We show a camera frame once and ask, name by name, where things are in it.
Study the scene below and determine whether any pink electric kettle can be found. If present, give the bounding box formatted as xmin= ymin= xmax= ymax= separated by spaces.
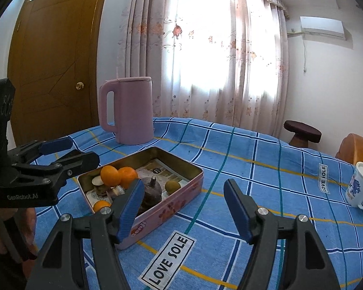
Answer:
xmin=98 ymin=77 xmax=154 ymax=145

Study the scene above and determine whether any large purple mangosteen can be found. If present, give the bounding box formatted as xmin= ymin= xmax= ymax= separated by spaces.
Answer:
xmin=139 ymin=177 xmax=162 ymax=214

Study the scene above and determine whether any white blue floral mug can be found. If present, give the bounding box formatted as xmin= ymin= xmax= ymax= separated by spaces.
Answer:
xmin=346 ymin=162 xmax=363 ymax=210

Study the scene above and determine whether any dark round stool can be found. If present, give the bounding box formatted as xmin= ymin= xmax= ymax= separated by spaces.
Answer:
xmin=283 ymin=121 xmax=322 ymax=148

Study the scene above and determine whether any orange wooden chair back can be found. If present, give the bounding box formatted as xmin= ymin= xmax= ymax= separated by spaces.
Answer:
xmin=335 ymin=133 xmax=363 ymax=165

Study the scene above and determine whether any paper card in tin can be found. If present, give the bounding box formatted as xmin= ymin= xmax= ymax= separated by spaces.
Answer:
xmin=84 ymin=159 xmax=188 ymax=206

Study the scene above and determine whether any person's hand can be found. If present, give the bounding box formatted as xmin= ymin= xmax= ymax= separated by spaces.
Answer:
xmin=0 ymin=208 xmax=37 ymax=260

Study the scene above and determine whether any half cut dark fruit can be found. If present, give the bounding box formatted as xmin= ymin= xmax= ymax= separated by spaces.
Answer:
xmin=91 ymin=175 xmax=104 ymax=187

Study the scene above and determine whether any pink metal tin box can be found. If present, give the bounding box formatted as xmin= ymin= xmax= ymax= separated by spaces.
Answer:
xmin=77 ymin=146 xmax=204 ymax=251

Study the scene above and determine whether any white air conditioner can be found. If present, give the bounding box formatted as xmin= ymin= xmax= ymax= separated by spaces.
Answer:
xmin=300 ymin=16 xmax=346 ymax=40

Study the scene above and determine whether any orange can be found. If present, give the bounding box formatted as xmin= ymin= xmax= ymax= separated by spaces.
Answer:
xmin=93 ymin=200 xmax=111 ymax=213
xmin=100 ymin=165 xmax=121 ymax=188
xmin=118 ymin=166 xmax=139 ymax=189

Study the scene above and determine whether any small yellow-green fruit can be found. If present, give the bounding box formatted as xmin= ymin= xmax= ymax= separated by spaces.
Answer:
xmin=165 ymin=180 xmax=182 ymax=195

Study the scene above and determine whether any floral sheer curtain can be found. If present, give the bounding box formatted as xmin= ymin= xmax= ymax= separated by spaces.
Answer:
xmin=117 ymin=0 xmax=288 ymax=137

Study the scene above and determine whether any brown wooden door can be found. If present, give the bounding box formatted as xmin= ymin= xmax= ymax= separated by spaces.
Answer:
xmin=8 ymin=0 xmax=105 ymax=145

